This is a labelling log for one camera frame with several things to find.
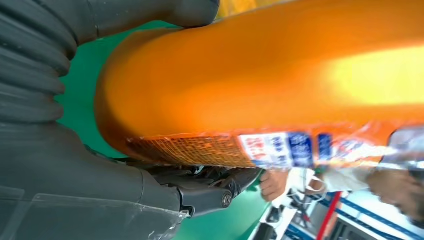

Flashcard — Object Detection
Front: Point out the yellow taped cardboard sheet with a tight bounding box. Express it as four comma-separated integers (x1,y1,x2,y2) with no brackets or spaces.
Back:
216,0,282,19

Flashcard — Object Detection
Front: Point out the person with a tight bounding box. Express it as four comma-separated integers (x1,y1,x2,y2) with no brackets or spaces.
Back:
259,165,424,229

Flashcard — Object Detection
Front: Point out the green table mat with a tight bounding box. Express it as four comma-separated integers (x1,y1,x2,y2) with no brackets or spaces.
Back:
54,19,269,240

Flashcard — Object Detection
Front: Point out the red rack beam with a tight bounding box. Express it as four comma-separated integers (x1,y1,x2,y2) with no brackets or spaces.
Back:
316,191,342,240

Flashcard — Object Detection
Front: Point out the blue steel rack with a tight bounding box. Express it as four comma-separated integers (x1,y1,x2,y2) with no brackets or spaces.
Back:
284,190,424,240

